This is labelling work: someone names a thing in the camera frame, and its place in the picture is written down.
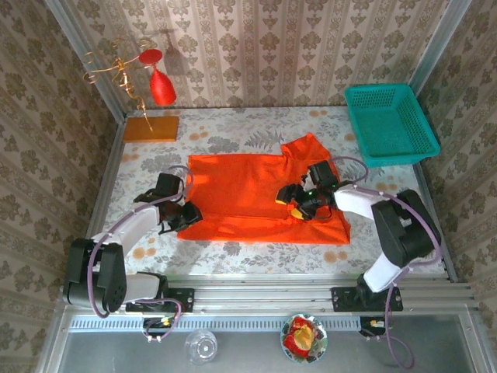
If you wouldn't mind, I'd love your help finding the wooden rack base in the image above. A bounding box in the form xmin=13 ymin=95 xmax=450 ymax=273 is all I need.
xmin=123 ymin=116 xmax=180 ymax=144

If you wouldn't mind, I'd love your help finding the floral patterned tablecloth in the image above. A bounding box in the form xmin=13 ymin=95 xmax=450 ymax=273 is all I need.
xmin=89 ymin=106 xmax=447 ymax=277

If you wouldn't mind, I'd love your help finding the yellow toy food piece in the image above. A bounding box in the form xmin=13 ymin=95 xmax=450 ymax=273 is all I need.
xmin=293 ymin=325 xmax=315 ymax=349

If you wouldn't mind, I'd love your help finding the black cable connector box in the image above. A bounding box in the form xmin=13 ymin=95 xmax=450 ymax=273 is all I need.
xmin=359 ymin=316 xmax=389 ymax=337
xmin=142 ymin=316 xmax=175 ymax=340

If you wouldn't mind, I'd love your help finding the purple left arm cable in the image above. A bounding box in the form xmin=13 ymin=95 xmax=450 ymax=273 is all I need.
xmin=87 ymin=165 xmax=195 ymax=345

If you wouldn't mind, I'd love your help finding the red plastic wine glass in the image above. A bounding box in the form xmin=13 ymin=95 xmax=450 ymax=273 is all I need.
xmin=138 ymin=49 xmax=176 ymax=106

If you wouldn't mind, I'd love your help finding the slotted grey cable duct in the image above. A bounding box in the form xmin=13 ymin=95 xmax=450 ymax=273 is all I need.
xmin=68 ymin=315 xmax=389 ymax=332

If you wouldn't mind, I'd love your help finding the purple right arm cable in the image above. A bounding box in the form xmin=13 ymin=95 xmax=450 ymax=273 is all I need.
xmin=328 ymin=156 xmax=443 ymax=369

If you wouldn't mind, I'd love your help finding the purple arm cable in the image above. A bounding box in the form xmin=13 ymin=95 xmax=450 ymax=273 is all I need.
xmin=328 ymin=156 xmax=443 ymax=369
xmin=87 ymin=165 xmax=195 ymax=345

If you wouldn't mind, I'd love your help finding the patterned bowl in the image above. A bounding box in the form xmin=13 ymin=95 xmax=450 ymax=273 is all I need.
xmin=280 ymin=312 xmax=328 ymax=364

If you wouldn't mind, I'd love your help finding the aluminium front rail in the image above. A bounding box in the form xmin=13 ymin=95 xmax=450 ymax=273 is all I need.
xmin=61 ymin=271 xmax=475 ymax=314

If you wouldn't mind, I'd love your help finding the grey metal shelf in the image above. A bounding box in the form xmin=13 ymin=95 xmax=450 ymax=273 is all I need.
xmin=38 ymin=306 xmax=497 ymax=373

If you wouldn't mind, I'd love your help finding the clear drinking glass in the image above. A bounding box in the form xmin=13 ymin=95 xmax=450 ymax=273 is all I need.
xmin=184 ymin=329 xmax=218 ymax=365

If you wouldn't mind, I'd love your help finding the gold wire glass rack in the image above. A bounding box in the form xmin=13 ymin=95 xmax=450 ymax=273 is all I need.
xmin=82 ymin=37 xmax=157 ymax=132

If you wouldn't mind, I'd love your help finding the orange t-shirt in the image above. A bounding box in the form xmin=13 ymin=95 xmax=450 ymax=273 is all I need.
xmin=176 ymin=132 xmax=352 ymax=246

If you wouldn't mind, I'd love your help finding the aluminium frame post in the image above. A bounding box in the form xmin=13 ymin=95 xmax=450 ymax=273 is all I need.
xmin=408 ymin=0 xmax=471 ymax=94
xmin=45 ymin=0 xmax=128 ymax=120

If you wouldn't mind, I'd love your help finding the red toy food piece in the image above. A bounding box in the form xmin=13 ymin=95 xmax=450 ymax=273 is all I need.
xmin=283 ymin=316 xmax=325 ymax=358

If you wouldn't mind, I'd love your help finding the teal plastic basket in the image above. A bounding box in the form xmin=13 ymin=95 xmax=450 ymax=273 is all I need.
xmin=344 ymin=83 xmax=442 ymax=169

